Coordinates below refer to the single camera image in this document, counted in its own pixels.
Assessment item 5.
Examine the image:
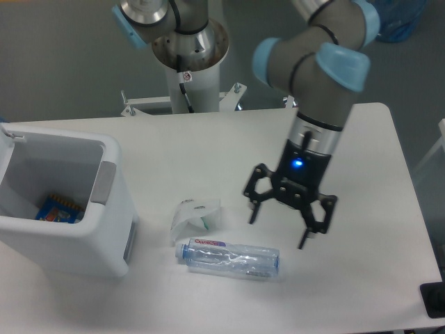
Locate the clear plastic water bottle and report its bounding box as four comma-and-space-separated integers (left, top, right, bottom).
175, 238, 280, 278

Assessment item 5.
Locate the crumpled white plastic wrapper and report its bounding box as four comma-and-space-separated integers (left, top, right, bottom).
169, 198, 222, 246

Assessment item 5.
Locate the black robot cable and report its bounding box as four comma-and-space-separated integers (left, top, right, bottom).
175, 55, 195, 114

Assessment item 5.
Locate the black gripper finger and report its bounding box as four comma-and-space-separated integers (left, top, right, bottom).
242, 162, 279, 225
297, 193, 339, 251

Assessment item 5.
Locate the blue snack packet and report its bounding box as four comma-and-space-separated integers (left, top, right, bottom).
34, 194, 85, 224

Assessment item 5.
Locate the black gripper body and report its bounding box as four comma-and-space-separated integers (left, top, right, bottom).
273, 140, 332, 210

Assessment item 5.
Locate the white frame at right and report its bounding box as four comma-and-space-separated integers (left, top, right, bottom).
415, 119, 444, 174

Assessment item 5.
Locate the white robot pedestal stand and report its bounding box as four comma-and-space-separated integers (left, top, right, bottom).
121, 19, 247, 116

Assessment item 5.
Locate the black device at edge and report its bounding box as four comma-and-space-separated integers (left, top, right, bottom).
420, 282, 444, 319

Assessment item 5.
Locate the white push-lid trash can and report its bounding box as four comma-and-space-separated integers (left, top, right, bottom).
1, 123, 138, 277

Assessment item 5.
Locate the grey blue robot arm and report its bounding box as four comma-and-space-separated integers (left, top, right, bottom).
112, 1, 380, 234

